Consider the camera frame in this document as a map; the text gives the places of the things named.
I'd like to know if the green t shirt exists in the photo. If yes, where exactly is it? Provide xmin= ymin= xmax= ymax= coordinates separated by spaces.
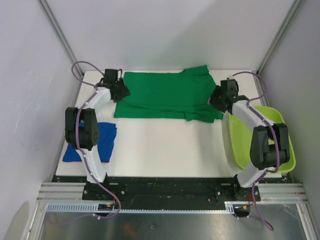
xmin=113 ymin=65 xmax=223 ymax=123

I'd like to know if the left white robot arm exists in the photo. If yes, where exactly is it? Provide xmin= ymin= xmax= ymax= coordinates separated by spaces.
xmin=65 ymin=69 xmax=130 ymax=200

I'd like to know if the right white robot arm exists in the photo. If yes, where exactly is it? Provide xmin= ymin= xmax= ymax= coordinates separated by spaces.
xmin=209 ymin=78 xmax=290 ymax=201

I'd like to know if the folded blue t shirt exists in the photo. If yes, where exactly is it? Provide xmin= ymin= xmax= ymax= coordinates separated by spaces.
xmin=62 ymin=122 xmax=117 ymax=163

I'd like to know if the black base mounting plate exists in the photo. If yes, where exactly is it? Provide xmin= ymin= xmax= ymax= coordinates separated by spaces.
xmin=82 ymin=176 xmax=261 ymax=202

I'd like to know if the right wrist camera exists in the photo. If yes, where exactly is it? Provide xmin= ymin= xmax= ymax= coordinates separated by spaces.
xmin=226 ymin=74 xmax=236 ymax=80

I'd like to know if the left corner aluminium post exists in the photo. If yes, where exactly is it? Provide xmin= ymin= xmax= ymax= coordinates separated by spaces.
xmin=37 ymin=0 xmax=78 ymax=65

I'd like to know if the corner aluminium post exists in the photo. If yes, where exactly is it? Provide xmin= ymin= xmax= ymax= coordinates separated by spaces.
xmin=255 ymin=0 xmax=305 ymax=75
xmin=37 ymin=0 xmax=78 ymax=65

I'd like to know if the right corner aluminium post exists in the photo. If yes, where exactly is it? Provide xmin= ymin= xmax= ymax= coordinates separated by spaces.
xmin=255 ymin=0 xmax=305 ymax=75

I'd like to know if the aluminium frame rail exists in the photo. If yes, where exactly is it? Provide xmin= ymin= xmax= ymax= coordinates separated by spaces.
xmin=37 ymin=182 xmax=309 ymax=204

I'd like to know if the grey slotted cable duct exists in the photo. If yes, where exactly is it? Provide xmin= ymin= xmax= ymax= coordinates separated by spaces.
xmin=46 ymin=201 xmax=249 ymax=215

